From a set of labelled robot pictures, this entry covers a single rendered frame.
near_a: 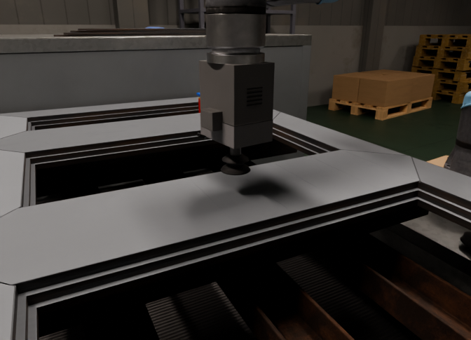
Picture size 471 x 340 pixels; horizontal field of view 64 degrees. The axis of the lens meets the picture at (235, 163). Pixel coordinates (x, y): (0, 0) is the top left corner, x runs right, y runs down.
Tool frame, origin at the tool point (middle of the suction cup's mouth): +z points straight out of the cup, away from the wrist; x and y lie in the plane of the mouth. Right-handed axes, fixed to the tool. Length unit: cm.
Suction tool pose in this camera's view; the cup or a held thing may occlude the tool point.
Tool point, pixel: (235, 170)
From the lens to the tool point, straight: 53.7
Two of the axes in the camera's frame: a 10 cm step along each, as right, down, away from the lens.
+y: 5.7, 2.8, -7.7
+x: 8.2, -1.9, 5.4
